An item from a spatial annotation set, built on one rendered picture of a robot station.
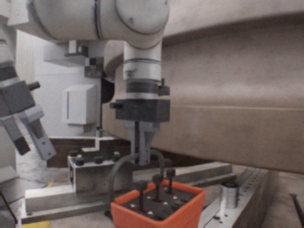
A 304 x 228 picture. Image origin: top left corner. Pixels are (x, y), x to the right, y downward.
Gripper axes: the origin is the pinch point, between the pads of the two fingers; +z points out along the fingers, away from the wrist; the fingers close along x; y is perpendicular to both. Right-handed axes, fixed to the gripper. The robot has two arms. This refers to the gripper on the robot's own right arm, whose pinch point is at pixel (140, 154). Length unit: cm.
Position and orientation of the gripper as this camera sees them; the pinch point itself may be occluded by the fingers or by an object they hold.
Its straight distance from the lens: 50.6
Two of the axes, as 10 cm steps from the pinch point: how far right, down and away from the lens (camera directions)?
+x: 7.9, 0.4, -6.1
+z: -0.2, 10.0, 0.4
